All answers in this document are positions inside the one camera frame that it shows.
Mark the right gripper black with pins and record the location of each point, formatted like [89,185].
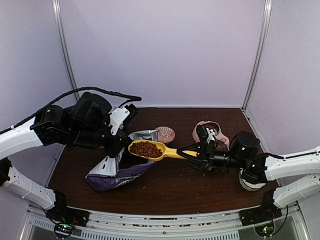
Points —
[207,153]

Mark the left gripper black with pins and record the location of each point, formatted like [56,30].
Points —
[121,139]

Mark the brown pet food kibble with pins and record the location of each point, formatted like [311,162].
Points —
[157,150]

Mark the yellow plastic scoop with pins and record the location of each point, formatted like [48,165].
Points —
[154,150]

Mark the purple pet food bag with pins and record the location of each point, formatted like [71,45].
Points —
[111,173]

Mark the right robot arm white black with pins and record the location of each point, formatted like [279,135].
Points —
[256,169]

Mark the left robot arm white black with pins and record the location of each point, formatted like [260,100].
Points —
[91,123]

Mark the pink double pet feeder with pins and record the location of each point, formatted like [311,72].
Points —
[220,136]

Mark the front steel feeder bowl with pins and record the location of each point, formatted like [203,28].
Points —
[221,146]

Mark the steel feeder bowl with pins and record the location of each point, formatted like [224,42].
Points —
[221,146]
[213,126]

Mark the rear steel feeder bowl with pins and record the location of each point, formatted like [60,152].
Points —
[213,126]

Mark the red patterned small bowl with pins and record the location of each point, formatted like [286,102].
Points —
[165,134]

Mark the white scalloped ceramic bowl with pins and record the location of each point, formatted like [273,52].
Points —
[250,186]

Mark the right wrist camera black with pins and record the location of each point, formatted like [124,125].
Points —
[205,135]

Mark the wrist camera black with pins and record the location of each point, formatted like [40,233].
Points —
[205,135]
[120,116]

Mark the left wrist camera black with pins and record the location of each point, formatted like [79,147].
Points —
[120,116]

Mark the front aluminium rail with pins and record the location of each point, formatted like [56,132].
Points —
[223,225]

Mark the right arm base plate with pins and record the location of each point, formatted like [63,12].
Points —
[258,215]

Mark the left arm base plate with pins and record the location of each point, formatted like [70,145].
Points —
[68,215]

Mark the left aluminium frame post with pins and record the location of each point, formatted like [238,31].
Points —
[63,43]

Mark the aluminium frame post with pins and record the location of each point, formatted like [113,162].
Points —
[63,43]
[264,30]

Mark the right aluminium frame post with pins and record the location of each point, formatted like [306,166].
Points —
[264,30]

